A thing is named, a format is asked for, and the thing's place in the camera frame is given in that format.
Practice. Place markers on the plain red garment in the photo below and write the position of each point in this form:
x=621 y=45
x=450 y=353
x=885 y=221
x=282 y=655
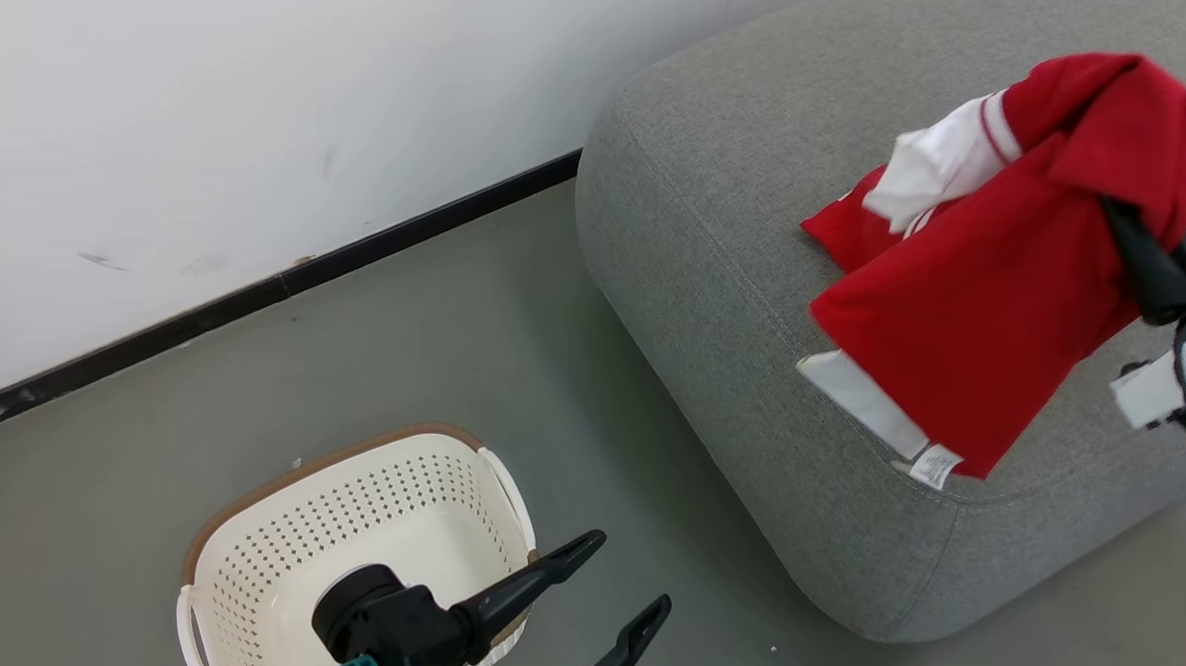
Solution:
x=849 y=227

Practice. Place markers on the black baseboard strip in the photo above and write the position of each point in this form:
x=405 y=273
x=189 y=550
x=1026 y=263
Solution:
x=251 y=293

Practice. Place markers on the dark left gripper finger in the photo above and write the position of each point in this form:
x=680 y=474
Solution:
x=627 y=652
x=524 y=591

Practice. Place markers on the red garment with white trim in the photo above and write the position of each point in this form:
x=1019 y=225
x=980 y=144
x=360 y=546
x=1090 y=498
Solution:
x=983 y=316

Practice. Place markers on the cream perforated laundry basket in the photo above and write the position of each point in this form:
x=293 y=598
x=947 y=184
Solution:
x=262 y=548

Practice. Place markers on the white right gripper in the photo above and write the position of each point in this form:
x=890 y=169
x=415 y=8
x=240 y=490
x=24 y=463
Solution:
x=1151 y=389

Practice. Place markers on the grey fabric sofa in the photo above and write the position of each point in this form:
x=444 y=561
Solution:
x=730 y=267

